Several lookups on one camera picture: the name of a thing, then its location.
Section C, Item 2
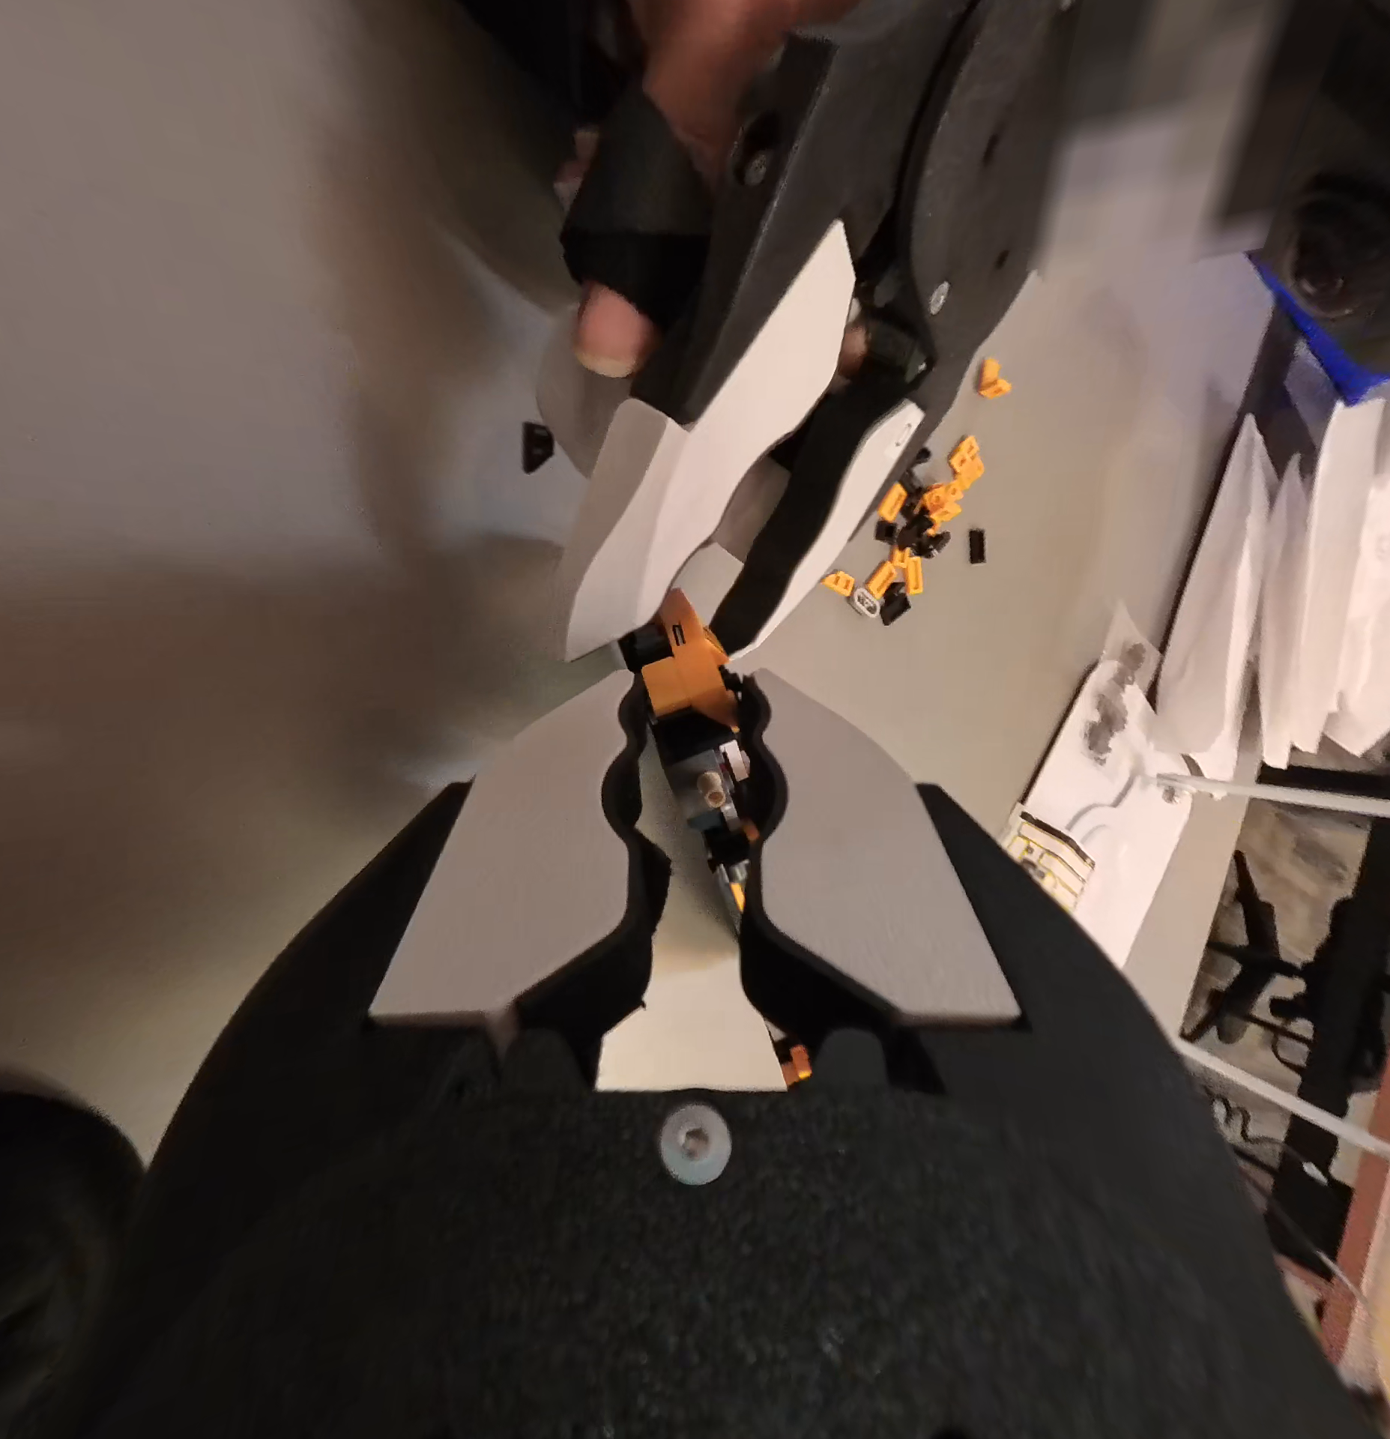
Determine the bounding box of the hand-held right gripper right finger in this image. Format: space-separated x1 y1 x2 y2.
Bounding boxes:
736 670 1026 1031

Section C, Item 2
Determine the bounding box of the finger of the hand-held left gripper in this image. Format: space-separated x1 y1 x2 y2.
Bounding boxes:
563 218 862 667
713 399 930 669

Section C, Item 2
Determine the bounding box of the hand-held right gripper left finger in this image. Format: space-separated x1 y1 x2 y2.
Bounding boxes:
369 670 665 1031

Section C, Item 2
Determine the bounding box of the pile of small lego pieces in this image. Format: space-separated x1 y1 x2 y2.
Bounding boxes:
821 356 1018 629

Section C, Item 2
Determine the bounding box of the orange lego car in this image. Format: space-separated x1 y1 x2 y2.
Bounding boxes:
619 589 822 1084

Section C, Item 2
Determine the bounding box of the lego sticker sheet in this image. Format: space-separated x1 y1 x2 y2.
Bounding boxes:
1003 815 1104 906

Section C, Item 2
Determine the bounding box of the translucent plastic bag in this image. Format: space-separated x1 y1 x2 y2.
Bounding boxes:
1072 639 1173 758

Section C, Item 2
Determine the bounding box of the pile of empty paper bags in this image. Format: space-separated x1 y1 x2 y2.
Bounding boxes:
1153 414 1330 758

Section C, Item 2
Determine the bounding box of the white stand rod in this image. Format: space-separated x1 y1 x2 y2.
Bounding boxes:
1177 1035 1390 1176
1153 765 1390 826

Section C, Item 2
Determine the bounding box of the white folded paper bag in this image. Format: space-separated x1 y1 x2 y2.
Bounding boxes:
1258 371 1390 770

